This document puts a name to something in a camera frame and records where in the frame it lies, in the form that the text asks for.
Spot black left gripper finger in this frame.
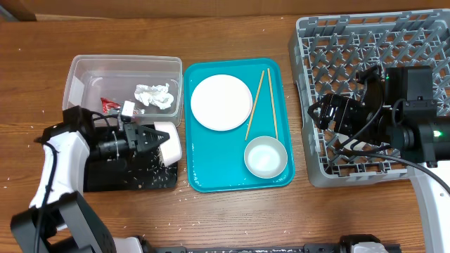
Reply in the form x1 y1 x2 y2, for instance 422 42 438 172
136 125 169 141
137 138 168 153

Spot pile of rice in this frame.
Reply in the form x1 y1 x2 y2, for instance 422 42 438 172
123 151 178 190

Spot white tissue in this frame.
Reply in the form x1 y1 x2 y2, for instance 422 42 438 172
134 83 174 110

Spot red snack wrapper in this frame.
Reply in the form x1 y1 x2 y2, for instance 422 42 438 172
100 97 146 115

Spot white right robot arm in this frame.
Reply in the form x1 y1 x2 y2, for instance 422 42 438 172
307 65 449 252

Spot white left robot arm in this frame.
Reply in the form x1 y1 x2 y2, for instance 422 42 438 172
10 106 181 252

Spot grey dishwasher rack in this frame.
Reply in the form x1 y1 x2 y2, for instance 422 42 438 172
288 9 449 188

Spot white paper cup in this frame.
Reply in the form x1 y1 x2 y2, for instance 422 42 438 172
338 136 366 151

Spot black tray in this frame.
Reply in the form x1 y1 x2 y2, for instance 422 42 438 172
83 123 179 193

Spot grey bowl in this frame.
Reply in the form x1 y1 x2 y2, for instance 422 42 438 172
244 136 288 179

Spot clear plastic bin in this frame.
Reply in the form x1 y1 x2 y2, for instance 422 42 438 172
62 55 184 126

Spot teal serving tray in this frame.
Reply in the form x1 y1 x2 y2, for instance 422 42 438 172
184 58 295 193

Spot large white plate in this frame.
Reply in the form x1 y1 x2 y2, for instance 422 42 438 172
191 74 253 131

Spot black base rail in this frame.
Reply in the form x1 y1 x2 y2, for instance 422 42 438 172
139 234 402 253

